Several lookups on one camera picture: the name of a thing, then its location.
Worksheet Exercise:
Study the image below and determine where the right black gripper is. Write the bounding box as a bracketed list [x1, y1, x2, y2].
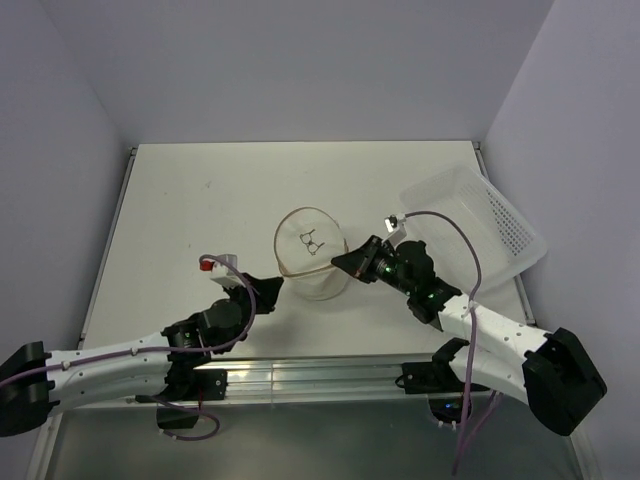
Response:
[333, 234, 415, 296]

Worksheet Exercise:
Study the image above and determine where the aluminium rail frame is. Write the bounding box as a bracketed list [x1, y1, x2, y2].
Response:
[29, 142, 601, 480]

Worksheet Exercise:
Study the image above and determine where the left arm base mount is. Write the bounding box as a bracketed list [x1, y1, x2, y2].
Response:
[134, 369, 228, 441]

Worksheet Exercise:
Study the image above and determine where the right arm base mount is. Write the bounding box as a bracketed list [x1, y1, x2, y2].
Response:
[394, 361, 464, 427]

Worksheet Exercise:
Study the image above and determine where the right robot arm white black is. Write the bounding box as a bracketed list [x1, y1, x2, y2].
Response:
[331, 236, 607, 436]

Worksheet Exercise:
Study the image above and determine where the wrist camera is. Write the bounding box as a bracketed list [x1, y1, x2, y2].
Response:
[384, 213, 407, 247]
[198, 254, 240, 288]

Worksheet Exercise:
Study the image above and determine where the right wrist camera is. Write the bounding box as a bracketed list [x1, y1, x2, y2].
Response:
[384, 213, 407, 247]

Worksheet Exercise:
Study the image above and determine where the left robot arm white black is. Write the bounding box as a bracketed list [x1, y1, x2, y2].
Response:
[1, 274, 284, 437]

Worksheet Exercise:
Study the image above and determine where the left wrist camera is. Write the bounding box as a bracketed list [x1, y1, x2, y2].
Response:
[198, 254, 240, 288]

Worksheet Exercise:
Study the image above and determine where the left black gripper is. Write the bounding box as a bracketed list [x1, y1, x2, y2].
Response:
[221, 271, 282, 328]

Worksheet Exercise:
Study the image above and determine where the white perforated plastic basket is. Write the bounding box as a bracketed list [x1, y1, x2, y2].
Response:
[399, 166, 547, 292]

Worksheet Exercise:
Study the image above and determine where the round mesh laundry bag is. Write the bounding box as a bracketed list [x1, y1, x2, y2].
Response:
[273, 206, 349, 301]

